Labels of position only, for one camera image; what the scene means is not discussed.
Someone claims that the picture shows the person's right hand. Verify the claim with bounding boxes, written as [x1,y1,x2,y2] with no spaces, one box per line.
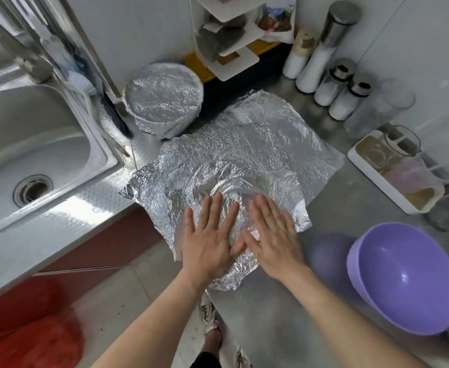
[242,193,308,284]

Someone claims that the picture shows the person's left hand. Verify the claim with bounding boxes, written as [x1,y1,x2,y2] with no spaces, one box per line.
[180,191,247,292]

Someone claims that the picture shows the foil-covered bowl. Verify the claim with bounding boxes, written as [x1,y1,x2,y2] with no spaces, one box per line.
[123,62,205,140]
[119,122,313,292]

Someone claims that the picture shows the stack of aluminium foil sheets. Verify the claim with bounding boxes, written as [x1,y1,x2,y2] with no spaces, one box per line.
[163,89,347,204]

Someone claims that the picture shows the purple bowl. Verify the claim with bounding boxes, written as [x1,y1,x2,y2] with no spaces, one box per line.
[346,221,449,336]

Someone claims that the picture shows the person's left forearm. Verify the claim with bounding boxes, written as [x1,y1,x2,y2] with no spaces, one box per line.
[90,272,226,368]

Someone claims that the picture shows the person's right forearm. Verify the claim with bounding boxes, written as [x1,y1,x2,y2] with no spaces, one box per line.
[282,264,433,368]

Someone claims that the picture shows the person's left white shoe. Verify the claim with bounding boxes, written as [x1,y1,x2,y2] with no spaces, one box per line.
[200,293,222,336]

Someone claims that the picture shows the person's white shoe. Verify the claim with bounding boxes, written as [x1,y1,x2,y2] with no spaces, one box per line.
[234,347,253,368]
[200,293,222,336]

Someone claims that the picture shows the person's dark trousers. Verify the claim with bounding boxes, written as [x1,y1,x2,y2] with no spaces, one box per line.
[190,350,221,368]

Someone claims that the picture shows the person's right white shoe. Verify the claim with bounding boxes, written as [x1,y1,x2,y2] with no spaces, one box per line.
[234,347,253,368]

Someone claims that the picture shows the red kitchen cabinet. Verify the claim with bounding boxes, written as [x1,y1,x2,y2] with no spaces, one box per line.
[0,204,164,342]

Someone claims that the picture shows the white rectangular tray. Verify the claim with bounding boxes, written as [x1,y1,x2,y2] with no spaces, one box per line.
[347,130,446,215]

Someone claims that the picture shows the pink translucent cup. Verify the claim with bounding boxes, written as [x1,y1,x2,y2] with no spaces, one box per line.
[386,155,445,200]

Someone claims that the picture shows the white shaker with black lid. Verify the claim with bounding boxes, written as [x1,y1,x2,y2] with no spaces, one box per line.
[329,74,373,122]
[313,59,356,107]

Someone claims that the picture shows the clear glass cup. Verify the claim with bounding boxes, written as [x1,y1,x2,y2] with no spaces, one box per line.
[345,78,417,141]

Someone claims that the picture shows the small white tan-capped bottle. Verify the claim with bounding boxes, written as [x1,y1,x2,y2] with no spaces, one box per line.
[282,28,319,80]

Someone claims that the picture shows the tall white steel-capped bottle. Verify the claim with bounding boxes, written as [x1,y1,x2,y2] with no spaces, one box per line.
[296,1,363,94]

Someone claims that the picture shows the stainless steel sink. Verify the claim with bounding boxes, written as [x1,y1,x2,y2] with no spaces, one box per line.
[0,73,133,304]

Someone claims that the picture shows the red plastic bag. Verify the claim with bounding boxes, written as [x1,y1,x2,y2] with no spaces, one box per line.
[0,310,83,368]

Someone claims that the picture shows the white corner shelf rack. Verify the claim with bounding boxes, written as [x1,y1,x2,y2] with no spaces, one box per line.
[190,0,298,83]

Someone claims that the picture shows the white dish brush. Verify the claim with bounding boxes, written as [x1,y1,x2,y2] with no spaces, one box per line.
[56,42,103,97]

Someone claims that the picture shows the colourful snack packet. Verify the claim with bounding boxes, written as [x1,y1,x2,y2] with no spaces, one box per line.
[257,0,298,34]

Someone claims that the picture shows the steel faucet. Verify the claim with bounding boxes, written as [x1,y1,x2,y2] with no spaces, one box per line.
[0,4,55,85]

